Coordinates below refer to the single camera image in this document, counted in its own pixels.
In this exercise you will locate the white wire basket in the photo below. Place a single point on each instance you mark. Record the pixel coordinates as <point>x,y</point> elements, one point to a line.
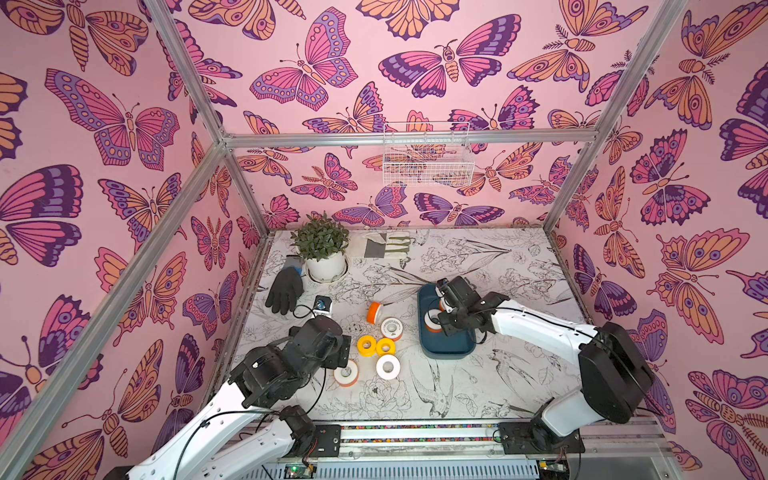
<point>427,157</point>

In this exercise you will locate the yellow tape roll left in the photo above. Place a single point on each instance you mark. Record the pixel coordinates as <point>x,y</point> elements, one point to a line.
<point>367,346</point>

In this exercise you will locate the black work glove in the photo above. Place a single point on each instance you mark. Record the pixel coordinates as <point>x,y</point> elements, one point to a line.
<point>287,287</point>

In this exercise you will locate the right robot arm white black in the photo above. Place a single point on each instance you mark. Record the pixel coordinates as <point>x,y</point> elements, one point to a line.
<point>614,376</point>

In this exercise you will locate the folded green white cloth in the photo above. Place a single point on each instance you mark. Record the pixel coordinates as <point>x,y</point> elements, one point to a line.
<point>387,245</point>

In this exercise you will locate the potted green plant white pot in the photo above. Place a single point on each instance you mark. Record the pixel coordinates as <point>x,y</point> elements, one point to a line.
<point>321,242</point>

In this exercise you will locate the teal plastic storage box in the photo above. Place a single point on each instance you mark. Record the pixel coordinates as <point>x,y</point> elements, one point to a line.
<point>438,345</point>

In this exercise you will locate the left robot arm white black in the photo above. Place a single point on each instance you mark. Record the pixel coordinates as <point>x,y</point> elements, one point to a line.
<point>249,422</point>

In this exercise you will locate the orange rim white tape roll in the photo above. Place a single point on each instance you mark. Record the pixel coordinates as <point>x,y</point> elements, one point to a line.
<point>347,376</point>

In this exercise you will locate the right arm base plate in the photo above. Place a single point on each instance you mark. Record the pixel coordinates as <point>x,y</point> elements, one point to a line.
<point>530,438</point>

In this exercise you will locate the yellow tape roll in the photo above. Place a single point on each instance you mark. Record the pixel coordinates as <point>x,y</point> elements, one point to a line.
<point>367,346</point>
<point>385,346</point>

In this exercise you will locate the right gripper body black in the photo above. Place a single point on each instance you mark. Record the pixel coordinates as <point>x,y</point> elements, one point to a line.
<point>452,306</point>

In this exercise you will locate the white tape roll front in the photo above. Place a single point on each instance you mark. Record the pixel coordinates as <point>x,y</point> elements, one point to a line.
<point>388,367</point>

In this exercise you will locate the aluminium front rail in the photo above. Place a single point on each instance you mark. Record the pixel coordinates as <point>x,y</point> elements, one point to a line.
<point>471,449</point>

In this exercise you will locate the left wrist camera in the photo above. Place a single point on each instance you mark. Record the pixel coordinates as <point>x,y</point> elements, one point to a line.
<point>322,306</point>

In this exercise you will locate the yellow tape roll right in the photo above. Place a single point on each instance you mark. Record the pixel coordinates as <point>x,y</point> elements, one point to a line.
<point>385,346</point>

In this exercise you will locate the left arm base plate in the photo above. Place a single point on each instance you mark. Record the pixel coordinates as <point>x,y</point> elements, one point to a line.
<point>320,442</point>

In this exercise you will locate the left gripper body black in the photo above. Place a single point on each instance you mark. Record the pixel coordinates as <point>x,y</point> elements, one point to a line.
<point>339,354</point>

